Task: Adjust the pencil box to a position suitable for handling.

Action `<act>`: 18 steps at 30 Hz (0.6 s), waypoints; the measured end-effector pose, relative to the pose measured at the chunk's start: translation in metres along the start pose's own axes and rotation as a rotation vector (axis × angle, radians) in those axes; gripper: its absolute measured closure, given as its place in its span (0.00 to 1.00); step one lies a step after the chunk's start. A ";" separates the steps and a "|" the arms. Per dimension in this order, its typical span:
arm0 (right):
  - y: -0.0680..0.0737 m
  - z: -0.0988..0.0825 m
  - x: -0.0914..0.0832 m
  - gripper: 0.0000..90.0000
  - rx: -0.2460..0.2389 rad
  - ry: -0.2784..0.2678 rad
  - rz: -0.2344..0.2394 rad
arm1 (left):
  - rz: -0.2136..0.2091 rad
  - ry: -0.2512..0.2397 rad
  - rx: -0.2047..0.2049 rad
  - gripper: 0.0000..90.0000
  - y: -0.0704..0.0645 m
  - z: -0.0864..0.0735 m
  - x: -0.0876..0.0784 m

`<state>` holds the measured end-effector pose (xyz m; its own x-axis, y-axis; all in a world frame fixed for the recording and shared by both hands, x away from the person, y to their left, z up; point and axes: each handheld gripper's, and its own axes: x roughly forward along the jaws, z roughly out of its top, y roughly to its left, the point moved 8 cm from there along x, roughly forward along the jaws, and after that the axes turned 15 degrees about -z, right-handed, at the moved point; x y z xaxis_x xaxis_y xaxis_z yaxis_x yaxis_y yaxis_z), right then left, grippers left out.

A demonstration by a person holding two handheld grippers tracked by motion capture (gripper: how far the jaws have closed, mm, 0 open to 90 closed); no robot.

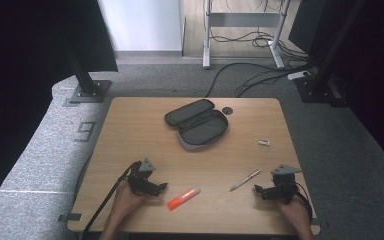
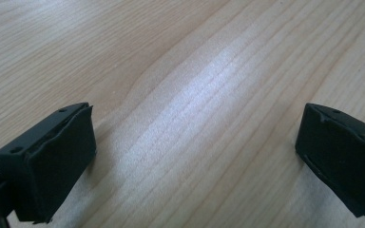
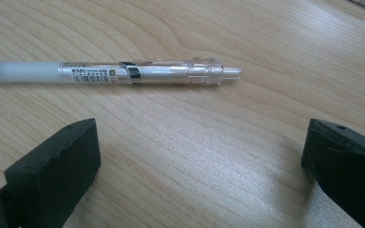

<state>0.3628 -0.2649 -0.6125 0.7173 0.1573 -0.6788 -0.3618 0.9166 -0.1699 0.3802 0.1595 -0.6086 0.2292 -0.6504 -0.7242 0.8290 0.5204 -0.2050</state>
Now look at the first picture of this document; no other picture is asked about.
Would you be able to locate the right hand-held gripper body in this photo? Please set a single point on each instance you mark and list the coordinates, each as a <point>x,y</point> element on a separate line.
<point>284,186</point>

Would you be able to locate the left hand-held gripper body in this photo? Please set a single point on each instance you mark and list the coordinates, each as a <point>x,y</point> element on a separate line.
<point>140,180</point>

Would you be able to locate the silver pen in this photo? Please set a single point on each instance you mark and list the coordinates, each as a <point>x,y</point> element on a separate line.
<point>245,180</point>

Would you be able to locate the small white eraser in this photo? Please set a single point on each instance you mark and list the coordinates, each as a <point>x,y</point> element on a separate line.
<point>264,142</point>

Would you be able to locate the dark grey pencil case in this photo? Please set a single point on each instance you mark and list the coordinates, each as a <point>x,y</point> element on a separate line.
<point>198,126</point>

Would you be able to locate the person's left hand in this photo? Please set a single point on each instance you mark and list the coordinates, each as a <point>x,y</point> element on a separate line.
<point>126,201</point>

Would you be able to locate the person's right hand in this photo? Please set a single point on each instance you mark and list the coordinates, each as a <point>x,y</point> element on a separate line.
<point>295,213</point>

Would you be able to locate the orange highlighter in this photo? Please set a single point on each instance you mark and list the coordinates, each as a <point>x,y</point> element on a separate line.
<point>183,198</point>

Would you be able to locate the grey tape piece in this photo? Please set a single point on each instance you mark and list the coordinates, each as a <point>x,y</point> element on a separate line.
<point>70,217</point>

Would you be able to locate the black metal stand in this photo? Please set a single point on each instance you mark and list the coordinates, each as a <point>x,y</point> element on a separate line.
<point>88,90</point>
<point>323,86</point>

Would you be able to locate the white power strip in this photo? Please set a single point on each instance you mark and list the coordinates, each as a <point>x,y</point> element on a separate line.
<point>298,75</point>

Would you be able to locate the black curtain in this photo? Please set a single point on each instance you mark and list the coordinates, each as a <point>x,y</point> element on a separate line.
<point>376,66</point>
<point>23,83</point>

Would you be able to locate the white partition panel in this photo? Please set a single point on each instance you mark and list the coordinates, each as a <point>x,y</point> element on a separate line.
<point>143,23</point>

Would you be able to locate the white desk frame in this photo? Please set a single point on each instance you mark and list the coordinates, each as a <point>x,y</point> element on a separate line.
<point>243,19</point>

